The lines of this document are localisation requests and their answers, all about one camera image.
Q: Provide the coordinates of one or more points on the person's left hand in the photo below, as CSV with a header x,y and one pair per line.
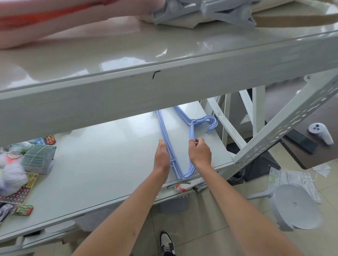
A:
x,y
161,158

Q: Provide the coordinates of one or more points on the person's right hand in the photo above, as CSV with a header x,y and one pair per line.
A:
x,y
200,154

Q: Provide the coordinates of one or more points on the gathered bunch of blue hangers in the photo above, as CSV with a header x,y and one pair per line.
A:
x,y
164,132

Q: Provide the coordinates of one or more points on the person's right forearm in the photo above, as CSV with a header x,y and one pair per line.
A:
x,y
237,216

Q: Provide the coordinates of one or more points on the person's left forearm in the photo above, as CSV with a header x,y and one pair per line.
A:
x,y
124,219

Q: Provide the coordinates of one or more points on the person's right shoe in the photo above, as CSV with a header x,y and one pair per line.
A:
x,y
166,242

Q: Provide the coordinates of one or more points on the red white packet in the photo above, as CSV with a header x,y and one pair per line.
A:
x,y
182,187

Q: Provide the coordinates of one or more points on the black mesh bin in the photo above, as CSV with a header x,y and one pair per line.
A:
x,y
236,177

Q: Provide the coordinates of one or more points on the dark grey floor mat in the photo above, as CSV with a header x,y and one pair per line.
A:
x,y
174,205

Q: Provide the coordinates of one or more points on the white table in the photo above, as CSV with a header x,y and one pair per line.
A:
x,y
105,158

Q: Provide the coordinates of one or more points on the white metal shelf board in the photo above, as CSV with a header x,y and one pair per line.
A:
x,y
132,100

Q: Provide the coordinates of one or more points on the printed paper sheets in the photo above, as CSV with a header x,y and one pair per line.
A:
x,y
285,176

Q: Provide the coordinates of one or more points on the black phone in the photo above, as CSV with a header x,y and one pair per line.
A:
x,y
303,142

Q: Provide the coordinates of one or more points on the white plastic stool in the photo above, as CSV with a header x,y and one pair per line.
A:
x,y
295,205

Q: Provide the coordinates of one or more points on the orange toy car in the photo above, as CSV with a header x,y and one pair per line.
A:
x,y
49,139

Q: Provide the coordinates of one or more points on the white handheld controller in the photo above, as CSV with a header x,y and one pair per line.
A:
x,y
320,132

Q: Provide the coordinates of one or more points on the small blue packet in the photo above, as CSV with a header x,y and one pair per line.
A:
x,y
39,141

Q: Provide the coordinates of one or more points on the dark brown low table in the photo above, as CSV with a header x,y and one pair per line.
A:
x,y
324,155

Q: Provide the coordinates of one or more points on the green cap bottle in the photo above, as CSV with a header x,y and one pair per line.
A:
x,y
18,149

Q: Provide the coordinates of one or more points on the colourful dotted sticker sheet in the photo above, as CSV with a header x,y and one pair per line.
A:
x,y
21,193

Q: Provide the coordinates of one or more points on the red green toy car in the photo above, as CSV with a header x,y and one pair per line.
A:
x,y
23,210

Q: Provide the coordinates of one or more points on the white mesh bag purple contents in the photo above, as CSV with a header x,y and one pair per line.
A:
x,y
13,176

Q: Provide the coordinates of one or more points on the beige flat strip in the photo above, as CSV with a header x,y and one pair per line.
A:
x,y
290,19

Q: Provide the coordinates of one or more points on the silver black toy car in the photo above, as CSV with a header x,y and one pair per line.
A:
x,y
5,211

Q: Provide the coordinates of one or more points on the white metal rack frame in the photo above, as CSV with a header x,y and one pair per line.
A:
x,y
277,132

